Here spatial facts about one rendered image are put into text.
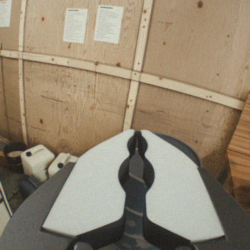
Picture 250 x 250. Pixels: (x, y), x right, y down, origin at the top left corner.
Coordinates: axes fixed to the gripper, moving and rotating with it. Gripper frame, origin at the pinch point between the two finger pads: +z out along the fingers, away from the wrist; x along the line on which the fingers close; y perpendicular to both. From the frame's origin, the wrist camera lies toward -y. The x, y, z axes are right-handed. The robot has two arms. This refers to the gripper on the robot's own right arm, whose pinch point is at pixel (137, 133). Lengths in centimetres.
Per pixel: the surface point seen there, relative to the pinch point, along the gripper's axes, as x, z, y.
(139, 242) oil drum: 7, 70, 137
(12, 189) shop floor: -126, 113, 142
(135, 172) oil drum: 1, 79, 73
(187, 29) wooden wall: 34, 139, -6
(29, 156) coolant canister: -102, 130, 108
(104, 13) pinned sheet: -27, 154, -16
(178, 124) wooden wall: 35, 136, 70
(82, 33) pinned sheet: -47, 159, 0
